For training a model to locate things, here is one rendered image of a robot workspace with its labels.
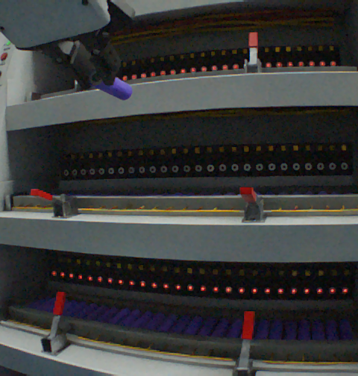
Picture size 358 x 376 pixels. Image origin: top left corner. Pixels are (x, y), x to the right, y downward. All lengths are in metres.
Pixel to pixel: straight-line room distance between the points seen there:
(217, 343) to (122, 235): 0.19
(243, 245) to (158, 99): 0.23
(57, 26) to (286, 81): 0.31
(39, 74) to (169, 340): 0.56
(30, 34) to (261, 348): 0.43
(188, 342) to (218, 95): 0.33
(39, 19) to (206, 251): 0.31
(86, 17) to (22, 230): 0.38
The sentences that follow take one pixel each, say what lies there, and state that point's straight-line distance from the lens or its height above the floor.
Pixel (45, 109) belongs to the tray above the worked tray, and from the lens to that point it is 0.63.
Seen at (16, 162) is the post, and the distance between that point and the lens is 0.71.
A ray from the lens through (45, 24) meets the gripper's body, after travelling 0.30.
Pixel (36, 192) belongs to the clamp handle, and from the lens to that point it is 0.49.
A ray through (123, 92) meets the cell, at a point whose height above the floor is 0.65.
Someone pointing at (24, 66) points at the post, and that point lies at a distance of 0.75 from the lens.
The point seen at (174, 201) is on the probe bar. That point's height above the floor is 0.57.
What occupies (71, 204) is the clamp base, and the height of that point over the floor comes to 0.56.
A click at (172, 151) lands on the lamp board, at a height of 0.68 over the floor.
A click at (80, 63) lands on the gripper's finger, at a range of 0.36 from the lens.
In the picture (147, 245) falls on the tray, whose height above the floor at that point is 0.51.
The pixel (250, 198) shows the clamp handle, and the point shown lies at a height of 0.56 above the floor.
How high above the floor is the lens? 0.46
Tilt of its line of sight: 15 degrees up
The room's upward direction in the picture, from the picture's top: 4 degrees clockwise
